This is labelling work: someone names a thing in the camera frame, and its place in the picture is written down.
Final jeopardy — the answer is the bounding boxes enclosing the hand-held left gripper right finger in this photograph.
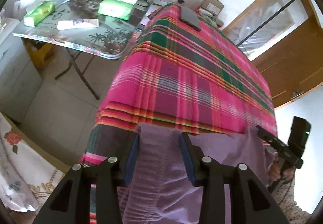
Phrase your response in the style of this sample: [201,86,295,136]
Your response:
[180,132,290,224]

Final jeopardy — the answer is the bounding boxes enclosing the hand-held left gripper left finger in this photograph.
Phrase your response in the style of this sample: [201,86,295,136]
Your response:
[33,133,140,224]

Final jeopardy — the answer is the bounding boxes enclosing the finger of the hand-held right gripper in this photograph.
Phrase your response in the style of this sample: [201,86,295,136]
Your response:
[256,126,287,149]

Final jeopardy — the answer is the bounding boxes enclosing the person's right forearm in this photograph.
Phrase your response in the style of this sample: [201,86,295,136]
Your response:
[271,179,313,224]

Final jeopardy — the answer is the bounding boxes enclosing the person's right hand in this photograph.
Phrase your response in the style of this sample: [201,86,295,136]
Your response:
[269,161,294,185]

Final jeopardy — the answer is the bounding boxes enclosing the brass door lock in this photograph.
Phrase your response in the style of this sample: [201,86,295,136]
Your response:
[290,90,305,101]

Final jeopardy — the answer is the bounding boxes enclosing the wooden door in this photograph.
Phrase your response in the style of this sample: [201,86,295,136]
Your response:
[252,9,323,110]

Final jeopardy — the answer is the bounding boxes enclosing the plaid bed sheet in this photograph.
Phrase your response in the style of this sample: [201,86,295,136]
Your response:
[79,3,278,224]

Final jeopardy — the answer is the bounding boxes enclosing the grey plastic parcels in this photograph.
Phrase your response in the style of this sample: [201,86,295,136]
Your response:
[198,7,224,28]

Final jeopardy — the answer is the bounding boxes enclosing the folding table with printed top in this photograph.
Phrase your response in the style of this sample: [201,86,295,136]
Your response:
[12,0,154,100]

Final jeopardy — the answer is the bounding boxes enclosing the yellow stool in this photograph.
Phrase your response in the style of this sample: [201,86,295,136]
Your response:
[25,42,55,69]

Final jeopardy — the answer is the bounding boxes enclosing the black smartphone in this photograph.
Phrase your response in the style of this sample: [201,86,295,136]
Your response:
[180,6,202,31]

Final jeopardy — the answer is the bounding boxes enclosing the brown cardboard box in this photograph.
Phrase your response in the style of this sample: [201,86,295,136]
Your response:
[202,0,224,16]

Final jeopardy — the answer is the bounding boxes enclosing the white tube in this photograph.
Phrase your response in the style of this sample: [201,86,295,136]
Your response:
[57,19,99,30]

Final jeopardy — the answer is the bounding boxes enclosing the open green tissue pack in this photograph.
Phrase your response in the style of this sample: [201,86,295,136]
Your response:
[98,0,140,21]

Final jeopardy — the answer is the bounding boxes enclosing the white plastic bag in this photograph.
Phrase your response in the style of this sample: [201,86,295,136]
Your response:
[14,0,48,13]

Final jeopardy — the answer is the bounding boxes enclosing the wooden bed frame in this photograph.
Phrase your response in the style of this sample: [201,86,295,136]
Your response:
[5,112,71,172]

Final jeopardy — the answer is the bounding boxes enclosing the door frame with plastic curtain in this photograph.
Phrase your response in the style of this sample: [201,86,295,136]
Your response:
[222,0,306,62]

